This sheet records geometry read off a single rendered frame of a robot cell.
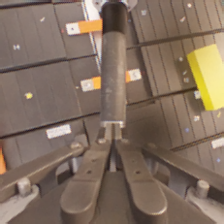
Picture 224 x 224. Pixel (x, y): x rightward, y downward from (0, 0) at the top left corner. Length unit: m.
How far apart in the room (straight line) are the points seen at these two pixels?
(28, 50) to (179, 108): 0.40
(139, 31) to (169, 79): 0.15
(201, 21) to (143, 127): 0.35
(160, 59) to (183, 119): 0.17
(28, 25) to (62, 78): 0.14
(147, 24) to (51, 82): 0.29
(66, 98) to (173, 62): 0.29
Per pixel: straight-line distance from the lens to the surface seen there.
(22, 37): 0.45
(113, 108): 0.26
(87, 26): 0.45
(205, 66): 0.48
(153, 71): 0.44
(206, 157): 0.51
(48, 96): 0.39
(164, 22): 0.50
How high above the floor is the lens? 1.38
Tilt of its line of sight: 80 degrees down
